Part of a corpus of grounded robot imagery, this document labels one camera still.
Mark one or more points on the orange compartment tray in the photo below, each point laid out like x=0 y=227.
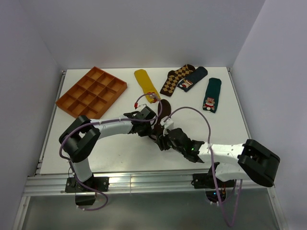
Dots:
x=93 y=92

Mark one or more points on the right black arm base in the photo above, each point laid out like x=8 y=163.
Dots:
x=205 y=181

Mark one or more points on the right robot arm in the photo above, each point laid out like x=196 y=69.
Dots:
x=249 y=160

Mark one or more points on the brown striped-cuff sock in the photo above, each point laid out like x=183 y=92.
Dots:
x=157 y=132

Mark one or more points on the dark green cartoon sock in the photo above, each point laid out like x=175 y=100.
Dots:
x=211 y=98

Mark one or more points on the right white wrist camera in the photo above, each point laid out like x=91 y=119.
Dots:
x=167 y=125

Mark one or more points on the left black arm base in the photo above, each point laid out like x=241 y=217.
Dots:
x=86 y=196

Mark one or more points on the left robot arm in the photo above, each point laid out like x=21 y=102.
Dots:
x=79 y=139

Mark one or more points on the yellow cartoon sock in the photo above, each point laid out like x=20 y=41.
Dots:
x=146 y=84

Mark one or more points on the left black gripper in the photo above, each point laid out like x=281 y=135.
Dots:
x=147 y=132

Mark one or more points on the brown argyle sock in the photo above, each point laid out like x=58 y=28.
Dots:
x=174 y=77

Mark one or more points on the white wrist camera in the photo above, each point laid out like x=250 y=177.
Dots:
x=167 y=125
x=140 y=106

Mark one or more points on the navy blue cartoon sock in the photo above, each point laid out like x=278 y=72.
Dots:
x=192 y=79

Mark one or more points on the aluminium frame rail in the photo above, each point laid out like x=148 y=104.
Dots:
x=119 y=183

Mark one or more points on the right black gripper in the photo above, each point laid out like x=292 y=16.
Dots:
x=161 y=142

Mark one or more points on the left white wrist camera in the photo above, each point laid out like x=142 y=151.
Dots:
x=140 y=106

